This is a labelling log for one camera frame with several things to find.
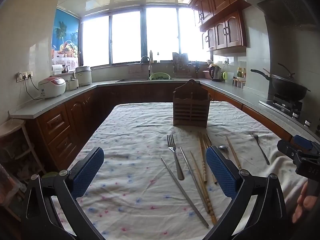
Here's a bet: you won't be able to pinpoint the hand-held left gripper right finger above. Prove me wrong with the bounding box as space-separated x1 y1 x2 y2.
202 145 288 240

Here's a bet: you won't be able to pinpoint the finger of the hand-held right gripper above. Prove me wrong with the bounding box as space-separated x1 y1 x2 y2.
277 134 314 159

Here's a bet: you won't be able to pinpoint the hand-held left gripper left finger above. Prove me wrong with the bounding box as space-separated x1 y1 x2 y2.
21 146 105 240

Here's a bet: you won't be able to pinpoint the wooden utensil holder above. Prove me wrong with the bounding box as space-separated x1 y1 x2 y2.
173 79 210 128

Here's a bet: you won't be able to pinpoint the person's right hand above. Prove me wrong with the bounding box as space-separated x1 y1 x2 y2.
292 181 320 224

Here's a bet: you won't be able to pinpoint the steel spoon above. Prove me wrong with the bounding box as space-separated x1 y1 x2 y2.
218 144 229 161

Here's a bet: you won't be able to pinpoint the carved wooden chopstick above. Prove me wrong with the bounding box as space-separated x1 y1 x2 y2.
190 151 217 225

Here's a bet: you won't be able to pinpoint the metal chopstick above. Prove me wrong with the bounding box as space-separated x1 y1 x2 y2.
161 157 209 228
180 147 210 213

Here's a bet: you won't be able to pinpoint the gas stove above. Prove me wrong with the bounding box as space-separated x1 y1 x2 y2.
259 94 320 131

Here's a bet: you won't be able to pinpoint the steel fork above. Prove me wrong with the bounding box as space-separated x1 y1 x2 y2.
167 134 185 181

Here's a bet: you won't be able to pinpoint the dark spoon at right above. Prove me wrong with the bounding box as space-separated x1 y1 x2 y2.
250 133 271 166

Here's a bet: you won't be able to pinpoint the floral white tablecloth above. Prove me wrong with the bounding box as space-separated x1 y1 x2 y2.
51 101 310 240

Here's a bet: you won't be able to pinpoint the wooden base cabinets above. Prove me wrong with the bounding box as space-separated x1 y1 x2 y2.
10 79 320 178

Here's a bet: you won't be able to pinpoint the light wooden stool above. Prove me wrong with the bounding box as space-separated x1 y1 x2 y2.
0 119 47 215

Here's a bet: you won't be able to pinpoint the small white electric pot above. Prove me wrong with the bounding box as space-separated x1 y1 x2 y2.
66 73 79 91

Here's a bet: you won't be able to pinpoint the white and pink rice cooker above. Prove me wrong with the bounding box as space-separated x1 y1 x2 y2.
38 76 67 99

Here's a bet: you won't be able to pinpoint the large white steamer pot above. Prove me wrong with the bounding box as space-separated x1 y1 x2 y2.
75 66 93 87

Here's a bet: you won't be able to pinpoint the steel electric kettle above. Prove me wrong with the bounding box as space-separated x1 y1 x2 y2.
209 64 223 82

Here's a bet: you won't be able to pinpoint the steel kitchen sink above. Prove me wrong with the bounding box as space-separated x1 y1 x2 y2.
115 78 175 83

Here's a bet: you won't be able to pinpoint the green colander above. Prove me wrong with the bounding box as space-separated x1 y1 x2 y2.
149 72 171 81

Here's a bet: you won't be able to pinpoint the dish drying rack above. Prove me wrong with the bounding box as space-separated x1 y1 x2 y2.
172 52 198 78

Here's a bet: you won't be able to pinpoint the steel sink faucet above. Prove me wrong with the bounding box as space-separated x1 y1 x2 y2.
140 55 153 78

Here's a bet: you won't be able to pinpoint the kitchen window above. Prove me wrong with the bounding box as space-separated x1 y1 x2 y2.
79 4 212 68

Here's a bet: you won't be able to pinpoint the steel range hood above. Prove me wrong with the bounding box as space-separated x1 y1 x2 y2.
242 0 320 27

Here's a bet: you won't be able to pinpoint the black wok with handle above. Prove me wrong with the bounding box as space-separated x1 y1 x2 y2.
251 63 311 102

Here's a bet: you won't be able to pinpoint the black power cable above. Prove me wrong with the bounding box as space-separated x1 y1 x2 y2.
23 77 42 101

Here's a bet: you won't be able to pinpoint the wall socket strip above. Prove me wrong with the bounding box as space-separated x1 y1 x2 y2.
16 71 34 83

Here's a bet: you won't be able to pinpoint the tropical fruit wall poster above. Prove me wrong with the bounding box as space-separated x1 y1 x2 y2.
51 8 81 67

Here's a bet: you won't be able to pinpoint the wooden wall cabinets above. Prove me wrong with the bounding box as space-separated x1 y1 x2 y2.
190 0 269 55

